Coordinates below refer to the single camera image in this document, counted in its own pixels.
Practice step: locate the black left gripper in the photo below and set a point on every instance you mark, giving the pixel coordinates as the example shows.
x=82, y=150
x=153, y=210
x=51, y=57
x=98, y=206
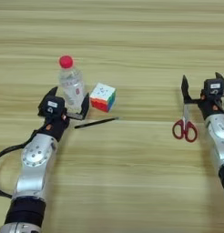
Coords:
x=57, y=124

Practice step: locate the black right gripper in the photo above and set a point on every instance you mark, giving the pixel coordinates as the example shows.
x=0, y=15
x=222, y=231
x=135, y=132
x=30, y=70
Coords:
x=209, y=106

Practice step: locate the clear bottle with red cap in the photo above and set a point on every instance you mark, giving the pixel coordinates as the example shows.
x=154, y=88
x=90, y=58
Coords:
x=71, y=82

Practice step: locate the colourful puzzle cube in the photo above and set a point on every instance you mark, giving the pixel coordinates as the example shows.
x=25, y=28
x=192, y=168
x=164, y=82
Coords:
x=102, y=97

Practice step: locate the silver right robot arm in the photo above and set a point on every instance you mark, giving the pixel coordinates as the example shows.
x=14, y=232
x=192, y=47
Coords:
x=221, y=142

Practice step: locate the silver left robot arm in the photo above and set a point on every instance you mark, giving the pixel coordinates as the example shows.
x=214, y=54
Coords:
x=33, y=170

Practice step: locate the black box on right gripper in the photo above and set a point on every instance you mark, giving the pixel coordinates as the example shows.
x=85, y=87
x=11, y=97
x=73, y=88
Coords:
x=214, y=87

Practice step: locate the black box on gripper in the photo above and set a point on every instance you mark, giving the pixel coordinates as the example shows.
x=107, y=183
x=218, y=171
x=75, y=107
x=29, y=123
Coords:
x=52, y=106
x=214, y=87

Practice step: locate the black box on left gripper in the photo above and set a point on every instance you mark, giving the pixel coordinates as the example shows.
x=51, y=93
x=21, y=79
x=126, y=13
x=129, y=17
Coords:
x=52, y=106

